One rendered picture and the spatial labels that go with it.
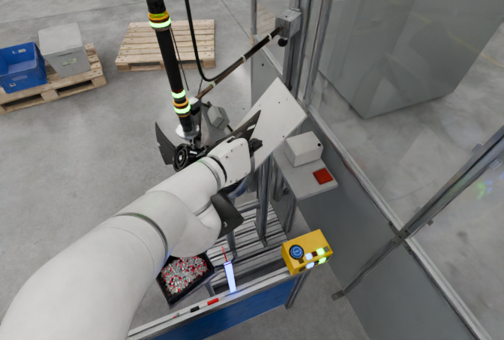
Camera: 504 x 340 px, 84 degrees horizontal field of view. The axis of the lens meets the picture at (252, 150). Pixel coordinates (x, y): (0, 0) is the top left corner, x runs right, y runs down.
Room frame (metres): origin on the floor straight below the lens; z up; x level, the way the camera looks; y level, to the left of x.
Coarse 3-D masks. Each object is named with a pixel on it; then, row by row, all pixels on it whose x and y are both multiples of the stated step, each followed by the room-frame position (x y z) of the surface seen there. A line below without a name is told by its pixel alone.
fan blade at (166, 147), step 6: (156, 126) 0.94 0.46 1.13; (156, 132) 0.93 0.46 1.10; (162, 132) 0.88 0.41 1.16; (162, 138) 0.87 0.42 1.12; (162, 144) 0.87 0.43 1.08; (168, 144) 0.82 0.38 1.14; (162, 150) 0.87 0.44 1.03; (168, 150) 0.83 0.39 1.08; (174, 150) 0.78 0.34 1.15; (162, 156) 0.87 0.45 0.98; (168, 156) 0.84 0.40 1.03; (168, 162) 0.84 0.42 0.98
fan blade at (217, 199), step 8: (216, 200) 0.50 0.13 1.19; (224, 200) 0.50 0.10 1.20; (216, 208) 0.47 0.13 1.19; (224, 208) 0.47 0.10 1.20; (232, 208) 0.47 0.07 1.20; (224, 216) 0.44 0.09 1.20; (232, 216) 0.44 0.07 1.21; (240, 216) 0.43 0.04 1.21; (232, 224) 0.41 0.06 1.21; (240, 224) 0.40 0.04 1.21; (224, 232) 0.38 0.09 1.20
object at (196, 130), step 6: (192, 102) 0.63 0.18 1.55; (198, 102) 0.64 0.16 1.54; (192, 108) 0.62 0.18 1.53; (198, 108) 0.63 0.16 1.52; (192, 114) 0.62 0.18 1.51; (192, 120) 0.62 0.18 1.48; (198, 120) 0.63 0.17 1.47; (180, 126) 0.62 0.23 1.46; (198, 126) 0.62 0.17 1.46; (180, 132) 0.59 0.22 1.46; (192, 132) 0.59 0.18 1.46; (198, 132) 0.60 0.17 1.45; (186, 138) 0.57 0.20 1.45; (192, 138) 0.58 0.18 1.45
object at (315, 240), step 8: (312, 232) 0.44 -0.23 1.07; (320, 232) 0.44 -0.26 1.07; (296, 240) 0.40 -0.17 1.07; (304, 240) 0.40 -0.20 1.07; (312, 240) 0.40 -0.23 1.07; (320, 240) 0.40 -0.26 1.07; (288, 248) 0.37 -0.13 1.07; (304, 248) 0.37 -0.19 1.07; (312, 248) 0.37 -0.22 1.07; (288, 256) 0.35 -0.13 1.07; (304, 256) 0.35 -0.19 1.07; (312, 256) 0.35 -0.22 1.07; (320, 256) 0.35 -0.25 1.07; (288, 264) 0.33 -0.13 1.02; (296, 264) 0.32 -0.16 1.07; (304, 264) 0.32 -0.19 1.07; (296, 272) 0.31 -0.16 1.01
